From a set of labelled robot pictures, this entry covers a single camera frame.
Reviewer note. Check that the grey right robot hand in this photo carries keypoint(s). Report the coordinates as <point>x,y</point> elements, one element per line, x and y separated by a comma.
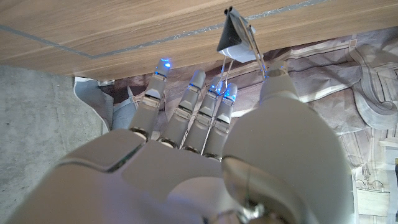
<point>174,180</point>

